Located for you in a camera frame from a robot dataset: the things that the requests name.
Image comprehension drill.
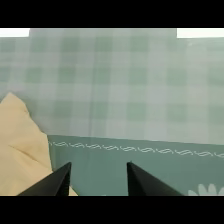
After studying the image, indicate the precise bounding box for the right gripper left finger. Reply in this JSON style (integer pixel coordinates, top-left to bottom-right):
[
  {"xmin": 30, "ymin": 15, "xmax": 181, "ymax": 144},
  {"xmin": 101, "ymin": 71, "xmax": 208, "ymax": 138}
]
[{"xmin": 18, "ymin": 161, "xmax": 73, "ymax": 197}]

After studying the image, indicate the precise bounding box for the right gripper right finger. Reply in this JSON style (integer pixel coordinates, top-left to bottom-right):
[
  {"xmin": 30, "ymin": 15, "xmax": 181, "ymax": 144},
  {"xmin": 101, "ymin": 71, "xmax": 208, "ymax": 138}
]
[{"xmin": 126, "ymin": 161, "xmax": 184, "ymax": 197}]

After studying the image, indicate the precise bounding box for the beige garment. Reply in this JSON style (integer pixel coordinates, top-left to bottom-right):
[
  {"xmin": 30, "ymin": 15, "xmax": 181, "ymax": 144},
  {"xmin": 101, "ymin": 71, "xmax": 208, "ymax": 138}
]
[{"xmin": 0, "ymin": 92, "xmax": 79, "ymax": 197}]

